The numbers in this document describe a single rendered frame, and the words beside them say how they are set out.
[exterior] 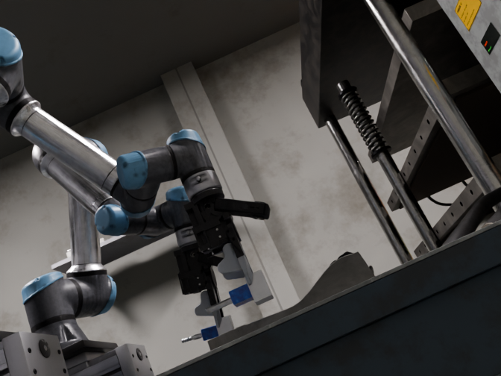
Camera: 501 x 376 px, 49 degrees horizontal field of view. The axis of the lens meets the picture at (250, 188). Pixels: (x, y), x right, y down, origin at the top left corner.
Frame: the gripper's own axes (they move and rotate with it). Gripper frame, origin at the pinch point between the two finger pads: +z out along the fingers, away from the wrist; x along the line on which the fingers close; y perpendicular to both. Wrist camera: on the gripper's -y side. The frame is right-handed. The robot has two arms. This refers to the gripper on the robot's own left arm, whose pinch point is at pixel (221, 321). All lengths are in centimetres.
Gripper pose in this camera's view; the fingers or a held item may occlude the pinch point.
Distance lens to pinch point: 138.5
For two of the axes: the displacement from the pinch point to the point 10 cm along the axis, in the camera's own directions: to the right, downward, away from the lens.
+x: -0.6, -2.0, -9.8
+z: 2.7, 9.4, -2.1
